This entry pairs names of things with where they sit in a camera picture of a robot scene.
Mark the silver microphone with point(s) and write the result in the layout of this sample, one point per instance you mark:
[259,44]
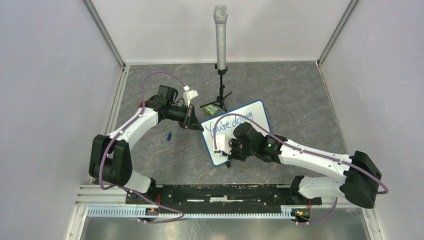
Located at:
[220,16]

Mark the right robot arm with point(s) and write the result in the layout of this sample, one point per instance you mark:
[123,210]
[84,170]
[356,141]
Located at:
[353,177]

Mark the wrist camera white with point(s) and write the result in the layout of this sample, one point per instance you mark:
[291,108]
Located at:
[221,144]
[188,95]

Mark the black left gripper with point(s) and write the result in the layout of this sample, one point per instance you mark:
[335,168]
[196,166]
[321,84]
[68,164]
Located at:
[190,120]

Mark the green toy block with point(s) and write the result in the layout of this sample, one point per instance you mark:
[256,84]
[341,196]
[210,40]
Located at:
[211,110]

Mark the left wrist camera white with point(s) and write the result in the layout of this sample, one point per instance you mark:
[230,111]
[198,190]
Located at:
[188,95]

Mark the blue marker cap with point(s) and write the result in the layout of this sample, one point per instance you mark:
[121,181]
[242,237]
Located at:
[169,136]

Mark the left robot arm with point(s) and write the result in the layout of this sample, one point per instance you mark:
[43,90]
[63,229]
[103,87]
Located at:
[110,159]

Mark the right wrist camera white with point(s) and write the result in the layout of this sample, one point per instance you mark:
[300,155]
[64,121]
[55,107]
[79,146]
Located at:
[221,144]

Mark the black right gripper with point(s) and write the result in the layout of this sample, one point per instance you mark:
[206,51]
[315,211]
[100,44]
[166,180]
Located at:
[233,155]

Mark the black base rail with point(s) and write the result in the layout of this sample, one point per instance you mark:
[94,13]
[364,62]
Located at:
[228,198]

